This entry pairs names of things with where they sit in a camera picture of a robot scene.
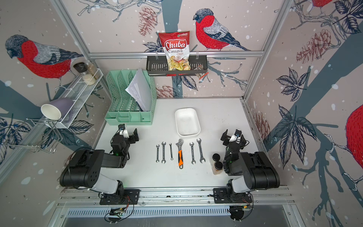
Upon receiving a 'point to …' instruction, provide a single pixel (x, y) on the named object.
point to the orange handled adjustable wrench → (180, 157)
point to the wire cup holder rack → (37, 133)
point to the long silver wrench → (193, 161)
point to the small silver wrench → (157, 146)
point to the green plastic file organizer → (124, 109)
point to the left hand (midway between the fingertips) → (131, 126)
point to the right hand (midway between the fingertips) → (234, 130)
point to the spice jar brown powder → (217, 168)
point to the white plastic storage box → (187, 122)
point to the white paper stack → (140, 87)
